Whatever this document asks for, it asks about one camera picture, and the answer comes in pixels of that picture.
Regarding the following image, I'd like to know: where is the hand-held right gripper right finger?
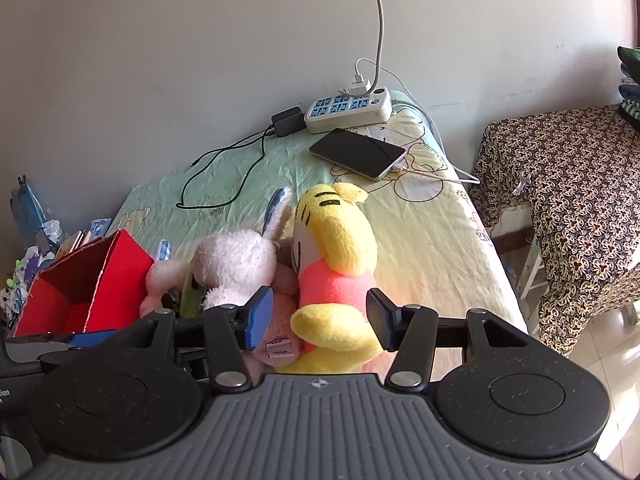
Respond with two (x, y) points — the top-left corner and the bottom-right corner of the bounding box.
(365, 287), (538, 394)

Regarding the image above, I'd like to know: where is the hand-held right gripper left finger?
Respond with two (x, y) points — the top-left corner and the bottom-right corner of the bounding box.
(107, 285), (276, 394)

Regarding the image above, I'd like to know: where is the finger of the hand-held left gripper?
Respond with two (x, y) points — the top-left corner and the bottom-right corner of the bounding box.
(39, 330), (121, 365)

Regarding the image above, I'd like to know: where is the pink plush bear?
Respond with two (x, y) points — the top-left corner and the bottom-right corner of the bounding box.
(249, 240), (312, 377)

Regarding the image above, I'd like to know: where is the red cardboard box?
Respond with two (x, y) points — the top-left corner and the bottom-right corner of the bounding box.
(12, 229), (156, 339)

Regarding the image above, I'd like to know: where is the yellow plush tiger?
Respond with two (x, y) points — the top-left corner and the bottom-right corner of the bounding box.
(289, 182), (387, 374)

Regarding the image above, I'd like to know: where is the white plush rabbit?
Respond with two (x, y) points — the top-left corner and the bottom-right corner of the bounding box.
(139, 186), (297, 319)

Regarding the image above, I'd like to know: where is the green plush toy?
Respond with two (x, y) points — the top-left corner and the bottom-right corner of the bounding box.
(179, 269), (212, 319)

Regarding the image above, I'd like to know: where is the clutter pile beside bed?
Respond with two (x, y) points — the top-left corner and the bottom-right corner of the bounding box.
(0, 247), (54, 327)

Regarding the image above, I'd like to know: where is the cartoon print bed sheet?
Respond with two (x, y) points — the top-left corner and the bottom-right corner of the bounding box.
(105, 90), (532, 377)

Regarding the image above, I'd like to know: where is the stack of books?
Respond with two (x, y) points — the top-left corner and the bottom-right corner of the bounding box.
(54, 217), (114, 262)

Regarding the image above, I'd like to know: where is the blue plastic package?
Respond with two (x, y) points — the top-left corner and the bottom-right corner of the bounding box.
(10, 175), (51, 242)

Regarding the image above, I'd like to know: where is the black smartphone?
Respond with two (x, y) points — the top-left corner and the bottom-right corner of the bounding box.
(308, 127), (407, 181)

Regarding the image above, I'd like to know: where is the black power adapter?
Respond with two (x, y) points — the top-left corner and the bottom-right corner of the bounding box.
(271, 106), (307, 139)

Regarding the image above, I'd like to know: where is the white power strip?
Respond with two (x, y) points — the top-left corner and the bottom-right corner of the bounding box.
(303, 85), (394, 135)

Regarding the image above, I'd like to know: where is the white usb charger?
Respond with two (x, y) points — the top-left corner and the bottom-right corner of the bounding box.
(340, 76), (375, 99)

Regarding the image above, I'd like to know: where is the stack of folded clothes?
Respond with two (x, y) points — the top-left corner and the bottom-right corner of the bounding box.
(615, 45), (640, 134)

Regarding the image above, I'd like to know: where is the white metal frame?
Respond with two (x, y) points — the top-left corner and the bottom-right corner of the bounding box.
(516, 231), (552, 312)

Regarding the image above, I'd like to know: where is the thin white charging cable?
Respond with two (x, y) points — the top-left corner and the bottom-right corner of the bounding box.
(354, 57), (482, 187)

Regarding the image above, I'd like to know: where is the black adapter cable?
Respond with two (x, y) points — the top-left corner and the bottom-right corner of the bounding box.
(175, 127), (282, 210)

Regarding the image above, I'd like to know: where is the thick white power cord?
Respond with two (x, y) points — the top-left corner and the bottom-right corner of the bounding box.
(363, 0), (386, 92)

